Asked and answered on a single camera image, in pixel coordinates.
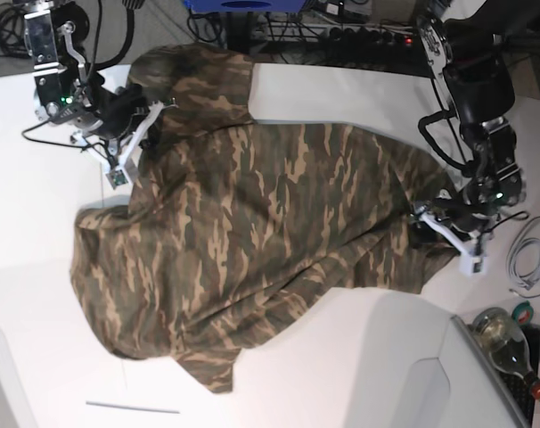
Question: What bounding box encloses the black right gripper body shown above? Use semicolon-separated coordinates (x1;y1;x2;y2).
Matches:
80;84;148;140

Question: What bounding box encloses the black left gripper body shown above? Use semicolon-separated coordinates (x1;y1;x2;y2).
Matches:
432;193;504;235

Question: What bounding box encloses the camouflage t-shirt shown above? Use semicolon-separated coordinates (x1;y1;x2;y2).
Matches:
70;45;456;393

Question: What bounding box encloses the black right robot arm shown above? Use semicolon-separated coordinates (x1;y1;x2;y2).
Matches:
14;1;174;171

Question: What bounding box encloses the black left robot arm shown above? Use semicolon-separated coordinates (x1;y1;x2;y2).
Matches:
415;1;540;261

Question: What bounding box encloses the green tape roll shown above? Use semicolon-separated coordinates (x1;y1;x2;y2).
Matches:
511;300;535;326

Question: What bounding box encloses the clear glass bottle red cap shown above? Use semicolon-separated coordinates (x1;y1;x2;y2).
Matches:
471;308;540;400

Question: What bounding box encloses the blue box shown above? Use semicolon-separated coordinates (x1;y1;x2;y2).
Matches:
184;0;306;13

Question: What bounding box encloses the black power strip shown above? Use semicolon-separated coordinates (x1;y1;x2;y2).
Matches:
326;27;414;49

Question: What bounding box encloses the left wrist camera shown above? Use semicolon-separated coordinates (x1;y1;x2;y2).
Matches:
459;252;487;276

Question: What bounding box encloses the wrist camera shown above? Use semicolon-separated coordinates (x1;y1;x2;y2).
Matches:
459;252;487;276
104;166;136;190

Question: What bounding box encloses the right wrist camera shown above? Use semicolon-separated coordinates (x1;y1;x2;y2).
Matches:
104;166;136;190

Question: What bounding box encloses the white coiled cable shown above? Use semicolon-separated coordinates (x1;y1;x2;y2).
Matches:
506;210;540;299

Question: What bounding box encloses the black coiled cable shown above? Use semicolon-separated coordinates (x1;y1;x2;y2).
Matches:
0;0;35;59

